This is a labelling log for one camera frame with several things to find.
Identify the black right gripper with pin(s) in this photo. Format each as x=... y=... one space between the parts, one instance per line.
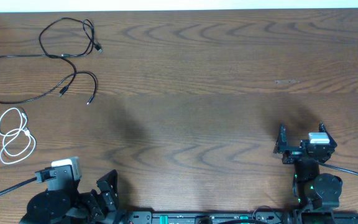
x=281 y=147

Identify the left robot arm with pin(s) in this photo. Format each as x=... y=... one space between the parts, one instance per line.
x=62 y=202

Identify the black equipment rail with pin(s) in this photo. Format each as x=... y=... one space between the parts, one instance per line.
x=264 y=215

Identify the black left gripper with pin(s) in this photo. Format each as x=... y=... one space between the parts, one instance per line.
x=111 y=193

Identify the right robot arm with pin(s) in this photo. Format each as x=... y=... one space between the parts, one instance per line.
x=318 y=193

